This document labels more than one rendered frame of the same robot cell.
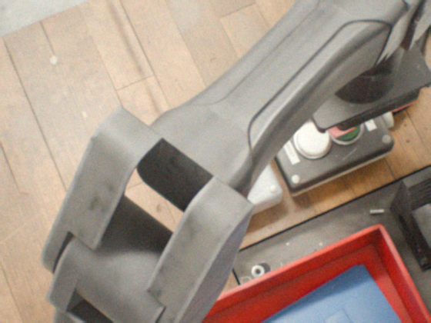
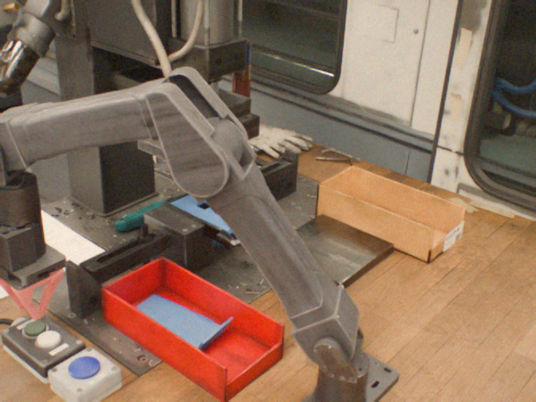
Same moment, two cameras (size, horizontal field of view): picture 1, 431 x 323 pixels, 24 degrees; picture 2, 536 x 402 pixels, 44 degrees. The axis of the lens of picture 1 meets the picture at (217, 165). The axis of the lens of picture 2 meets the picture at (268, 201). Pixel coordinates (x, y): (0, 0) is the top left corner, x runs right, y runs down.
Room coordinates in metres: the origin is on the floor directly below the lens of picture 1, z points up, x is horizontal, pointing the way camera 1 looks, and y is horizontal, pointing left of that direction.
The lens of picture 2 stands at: (0.45, 0.65, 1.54)
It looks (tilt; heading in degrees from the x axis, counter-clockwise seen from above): 28 degrees down; 237
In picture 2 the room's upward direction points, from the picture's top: 3 degrees clockwise
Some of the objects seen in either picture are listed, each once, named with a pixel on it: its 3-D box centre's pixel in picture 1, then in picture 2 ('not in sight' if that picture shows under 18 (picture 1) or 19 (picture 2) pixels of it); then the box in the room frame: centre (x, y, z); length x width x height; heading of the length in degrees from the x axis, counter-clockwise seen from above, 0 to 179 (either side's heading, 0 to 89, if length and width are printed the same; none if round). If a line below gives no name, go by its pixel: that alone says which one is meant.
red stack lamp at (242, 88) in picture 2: not in sight; (241, 86); (-0.21, -0.47, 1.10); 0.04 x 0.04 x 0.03
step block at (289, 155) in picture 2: not in sight; (281, 175); (-0.25, -0.36, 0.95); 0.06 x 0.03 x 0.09; 18
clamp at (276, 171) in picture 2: not in sight; (260, 183); (-0.18, -0.34, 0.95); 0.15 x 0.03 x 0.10; 18
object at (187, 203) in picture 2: not in sight; (216, 206); (-0.02, -0.21, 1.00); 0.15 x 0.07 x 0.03; 108
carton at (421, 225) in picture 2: not in sight; (388, 212); (-0.36, -0.15, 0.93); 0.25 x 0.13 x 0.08; 108
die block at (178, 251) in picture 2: not in sight; (206, 226); (-0.02, -0.25, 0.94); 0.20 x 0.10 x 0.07; 18
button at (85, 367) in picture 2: not in sight; (84, 370); (0.28, -0.01, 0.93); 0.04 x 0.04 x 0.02
